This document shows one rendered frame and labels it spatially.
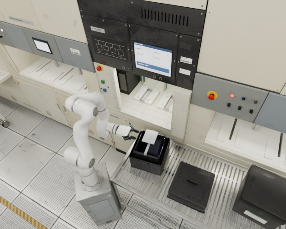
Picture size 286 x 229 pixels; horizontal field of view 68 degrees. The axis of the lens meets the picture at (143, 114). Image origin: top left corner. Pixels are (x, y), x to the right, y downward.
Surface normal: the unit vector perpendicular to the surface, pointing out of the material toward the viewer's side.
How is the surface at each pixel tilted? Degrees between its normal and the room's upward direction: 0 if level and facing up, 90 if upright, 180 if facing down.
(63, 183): 0
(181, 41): 90
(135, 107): 0
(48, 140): 0
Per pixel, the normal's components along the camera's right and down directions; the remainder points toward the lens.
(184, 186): -0.05, -0.66
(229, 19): -0.47, 0.68
